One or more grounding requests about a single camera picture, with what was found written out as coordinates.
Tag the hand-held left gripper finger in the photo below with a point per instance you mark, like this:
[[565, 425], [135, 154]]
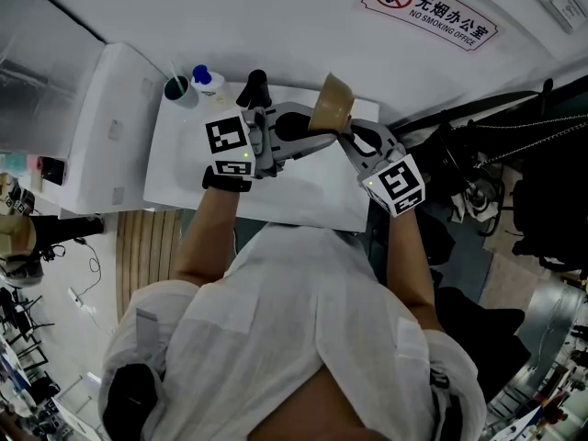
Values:
[[294, 107], [308, 144]]

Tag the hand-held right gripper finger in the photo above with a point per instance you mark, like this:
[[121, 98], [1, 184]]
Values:
[[354, 154], [379, 132]]

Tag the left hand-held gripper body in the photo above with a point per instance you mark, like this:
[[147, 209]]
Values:
[[227, 136]]

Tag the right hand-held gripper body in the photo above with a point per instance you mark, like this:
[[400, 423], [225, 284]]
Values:
[[397, 184]]

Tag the person's left forearm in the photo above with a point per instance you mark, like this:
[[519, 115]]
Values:
[[211, 232]]

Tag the person's right forearm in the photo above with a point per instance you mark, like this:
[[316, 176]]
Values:
[[409, 264]]

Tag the black wrist band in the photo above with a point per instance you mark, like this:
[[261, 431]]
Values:
[[225, 183]]

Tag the blue capped soap bottle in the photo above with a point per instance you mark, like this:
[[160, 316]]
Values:
[[210, 87]]

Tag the grey cup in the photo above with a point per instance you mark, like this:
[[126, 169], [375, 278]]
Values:
[[183, 94]]

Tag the white toothbrush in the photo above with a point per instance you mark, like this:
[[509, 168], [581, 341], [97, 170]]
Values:
[[175, 74]]

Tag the white cabinet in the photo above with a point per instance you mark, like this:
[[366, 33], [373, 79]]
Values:
[[110, 127]]

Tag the wooden slat floor mat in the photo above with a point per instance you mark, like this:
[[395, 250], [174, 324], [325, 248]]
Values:
[[142, 255]]

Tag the black office chair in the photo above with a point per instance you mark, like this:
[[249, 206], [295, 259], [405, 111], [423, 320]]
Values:
[[551, 218]]

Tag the white shirt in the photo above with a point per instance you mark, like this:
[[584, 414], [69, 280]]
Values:
[[285, 320]]

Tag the frosted glass panel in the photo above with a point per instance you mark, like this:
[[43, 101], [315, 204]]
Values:
[[37, 62]]

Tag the brown trousers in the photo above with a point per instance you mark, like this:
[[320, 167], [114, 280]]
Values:
[[312, 407]]

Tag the no smoking wall sign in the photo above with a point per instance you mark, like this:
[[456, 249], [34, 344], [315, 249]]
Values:
[[427, 9]]

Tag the white wall switch plate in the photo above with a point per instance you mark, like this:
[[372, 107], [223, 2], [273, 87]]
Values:
[[566, 5]]

